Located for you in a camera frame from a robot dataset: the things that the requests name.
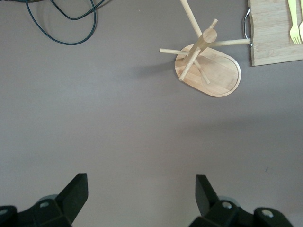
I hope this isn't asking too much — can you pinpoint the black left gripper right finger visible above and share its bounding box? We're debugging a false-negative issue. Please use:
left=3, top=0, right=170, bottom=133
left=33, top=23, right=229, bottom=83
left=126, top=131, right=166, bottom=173
left=189, top=174, right=294, bottom=227

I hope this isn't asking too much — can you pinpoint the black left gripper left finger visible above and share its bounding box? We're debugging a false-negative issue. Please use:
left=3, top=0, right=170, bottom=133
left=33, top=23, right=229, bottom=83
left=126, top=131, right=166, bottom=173
left=0, top=173, right=89, bottom=227

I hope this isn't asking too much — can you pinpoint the wooden cup rack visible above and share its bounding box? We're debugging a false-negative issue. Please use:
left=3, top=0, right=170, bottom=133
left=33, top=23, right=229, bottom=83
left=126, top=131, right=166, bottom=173
left=159, top=0, right=251, bottom=98

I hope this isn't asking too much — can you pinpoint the bamboo cutting board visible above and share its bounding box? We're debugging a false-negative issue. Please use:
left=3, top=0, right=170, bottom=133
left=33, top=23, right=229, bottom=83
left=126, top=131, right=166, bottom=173
left=241, top=0, right=303, bottom=67

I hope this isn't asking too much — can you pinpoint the yellow plastic fork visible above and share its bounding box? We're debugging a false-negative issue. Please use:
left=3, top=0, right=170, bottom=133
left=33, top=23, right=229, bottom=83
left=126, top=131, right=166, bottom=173
left=287, top=0, right=302, bottom=45

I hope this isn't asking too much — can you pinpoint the black cable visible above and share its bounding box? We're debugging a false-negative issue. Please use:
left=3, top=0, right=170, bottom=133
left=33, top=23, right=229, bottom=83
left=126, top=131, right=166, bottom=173
left=26, top=0, right=98, bottom=46
left=50, top=0, right=106, bottom=21

